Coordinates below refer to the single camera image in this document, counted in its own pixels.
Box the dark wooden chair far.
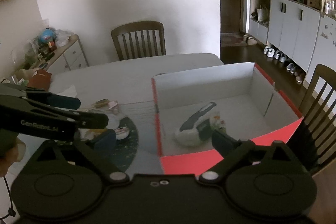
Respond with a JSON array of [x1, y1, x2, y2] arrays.
[[110, 20, 166, 61]]

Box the white tissue paper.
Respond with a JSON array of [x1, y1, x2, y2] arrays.
[[58, 85, 77, 98]]

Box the dark round placemat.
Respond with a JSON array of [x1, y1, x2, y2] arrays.
[[106, 115, 139, 172]]

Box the blue round toy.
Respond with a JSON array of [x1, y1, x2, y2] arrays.
[[38, 28, 55, 44]]

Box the white drawer cabinet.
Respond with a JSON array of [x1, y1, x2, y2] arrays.
[[34, 35, 89, 76]]

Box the dark wooden chair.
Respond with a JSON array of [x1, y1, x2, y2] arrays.
[[287, 64, 335, 175], [110, 20, 166, 61]]

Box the red paper bag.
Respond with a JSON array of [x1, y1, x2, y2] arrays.
[[27, 69, 52, 91]]

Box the dark wooden chair right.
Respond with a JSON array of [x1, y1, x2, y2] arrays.
[[287, 64, 335, 175]]

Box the red white cardboard box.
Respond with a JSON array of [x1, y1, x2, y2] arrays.
[[151, 63, 302, 175]]

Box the grey white handled tool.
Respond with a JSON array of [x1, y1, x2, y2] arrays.
[[179, 102, 217, 131]]

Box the grey wall cupboard unit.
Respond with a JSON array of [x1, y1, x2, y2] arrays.
[[249, 0, 335, 84]]

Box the pink small packet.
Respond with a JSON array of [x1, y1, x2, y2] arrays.
[[108, 101, 119, 112]]

